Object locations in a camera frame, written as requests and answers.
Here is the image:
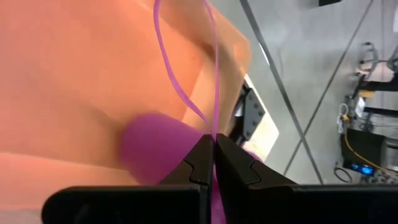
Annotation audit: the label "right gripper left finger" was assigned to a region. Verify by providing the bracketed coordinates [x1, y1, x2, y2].
[41, 133, 215, 224]

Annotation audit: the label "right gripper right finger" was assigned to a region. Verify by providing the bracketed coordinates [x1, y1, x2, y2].
[216, 133, 398, 224]

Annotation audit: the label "black computer with blue light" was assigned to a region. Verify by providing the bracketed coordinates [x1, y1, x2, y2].
[340, 128, 388, 178]

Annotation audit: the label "orange translucent plastic bin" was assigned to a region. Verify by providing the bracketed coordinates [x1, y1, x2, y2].
[0, 0, 252, 212]

